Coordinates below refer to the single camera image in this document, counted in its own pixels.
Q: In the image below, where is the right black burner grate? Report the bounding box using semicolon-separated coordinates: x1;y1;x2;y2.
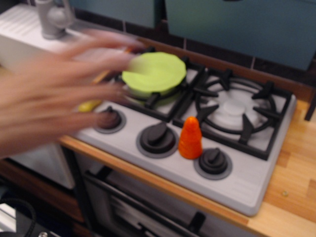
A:
172;68;294;160

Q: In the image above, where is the black cable lower left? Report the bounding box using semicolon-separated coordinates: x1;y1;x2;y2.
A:
0;197;38;237

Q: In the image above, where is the black burner grate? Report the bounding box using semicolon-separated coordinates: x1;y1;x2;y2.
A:
107;46;205;122
172;68;294;160

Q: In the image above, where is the left black burner grate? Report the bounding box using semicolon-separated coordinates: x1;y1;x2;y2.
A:
107;46;205;122

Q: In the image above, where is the black oven door handle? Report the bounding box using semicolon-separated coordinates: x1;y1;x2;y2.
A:
83;171;206;237

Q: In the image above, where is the middle black stove knob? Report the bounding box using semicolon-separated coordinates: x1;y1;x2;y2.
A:
136;122;179;159

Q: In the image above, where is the blurred human hand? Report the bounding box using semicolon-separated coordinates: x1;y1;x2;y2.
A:
0;30;144;158

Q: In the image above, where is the orange toy carrot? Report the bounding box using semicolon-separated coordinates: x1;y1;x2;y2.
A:
178;117;202;159

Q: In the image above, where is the yellow handled toy knife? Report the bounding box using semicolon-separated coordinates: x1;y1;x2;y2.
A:
78;100;102;113

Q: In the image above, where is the white toy sink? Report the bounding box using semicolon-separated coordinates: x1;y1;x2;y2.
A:
0;4;85;70

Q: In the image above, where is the black stove knob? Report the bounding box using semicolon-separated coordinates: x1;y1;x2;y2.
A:
94;106;126;134
136;122;179;159
194;148;233;181

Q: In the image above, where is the green plate lid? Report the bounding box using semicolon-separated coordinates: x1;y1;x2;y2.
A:
121;52;187;93

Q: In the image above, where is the grey toy stove top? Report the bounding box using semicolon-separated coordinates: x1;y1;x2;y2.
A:
74;56;297;217

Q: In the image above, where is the right black stove knob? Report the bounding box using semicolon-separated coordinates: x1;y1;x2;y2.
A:
194;148;233;181

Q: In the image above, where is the grey toy faucet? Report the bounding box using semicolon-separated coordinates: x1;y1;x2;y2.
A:
35;0;75;40

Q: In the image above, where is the left black stove knob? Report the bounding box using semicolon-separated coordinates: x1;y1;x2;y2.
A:
94;106;126;134

